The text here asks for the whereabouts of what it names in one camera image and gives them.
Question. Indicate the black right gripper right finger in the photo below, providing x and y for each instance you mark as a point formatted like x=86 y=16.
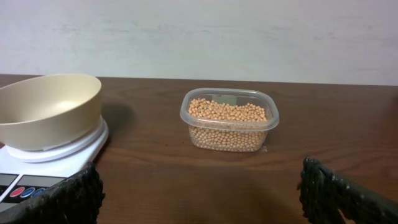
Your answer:
x=328 y=197

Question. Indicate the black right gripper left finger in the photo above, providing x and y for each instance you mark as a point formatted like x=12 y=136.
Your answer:
x=77 y=199

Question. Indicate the white digital kitchen scale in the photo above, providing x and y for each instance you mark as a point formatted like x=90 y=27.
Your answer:
x=26 y=174

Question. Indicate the beige bowl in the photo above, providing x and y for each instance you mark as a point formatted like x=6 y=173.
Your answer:
x=48 y=111

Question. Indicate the clear plastic container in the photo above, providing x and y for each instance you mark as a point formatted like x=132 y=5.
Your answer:
x=232 y=97

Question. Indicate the soybeans in container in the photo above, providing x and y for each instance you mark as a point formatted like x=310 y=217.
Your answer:
x=224 y=138

